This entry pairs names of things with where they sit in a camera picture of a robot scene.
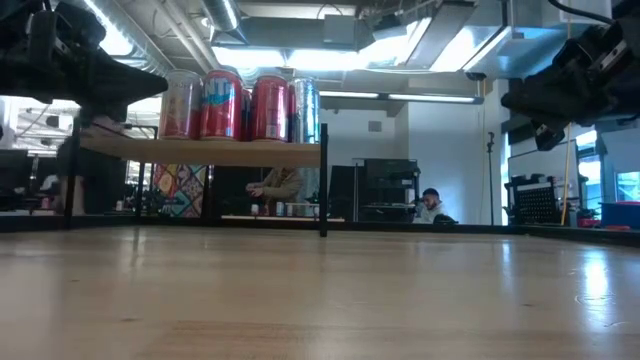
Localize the yellow pole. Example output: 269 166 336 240
559 122 573 227

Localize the black perforated cart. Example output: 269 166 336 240
504 173 564 227

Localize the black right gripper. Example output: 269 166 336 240
500 0 640 153

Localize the red Fanta strawberry can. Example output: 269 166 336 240
241 87 254 142
250 73 291 143
199 68 245 142

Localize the colourful patterned mural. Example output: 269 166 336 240
152 163 209 219

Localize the person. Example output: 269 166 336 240
413 187 459 225
244 167 307 218

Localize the bright ceiling light strip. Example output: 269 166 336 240
82 0 137 57

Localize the rectangular metal air duct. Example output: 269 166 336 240
403 0 514 81

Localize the black tripod stand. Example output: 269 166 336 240
485 130 498 227

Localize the round silver air duct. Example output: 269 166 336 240
201 0 242 33

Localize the wooden shelf with black posts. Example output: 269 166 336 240
63 117 330 238

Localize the blue storage bin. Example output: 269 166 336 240
601 201 640 231

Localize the slim silver blue can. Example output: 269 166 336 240
292 76 322 146

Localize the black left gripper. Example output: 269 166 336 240
0 0 169 127

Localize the black cabinet stack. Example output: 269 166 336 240
352 157 423 224

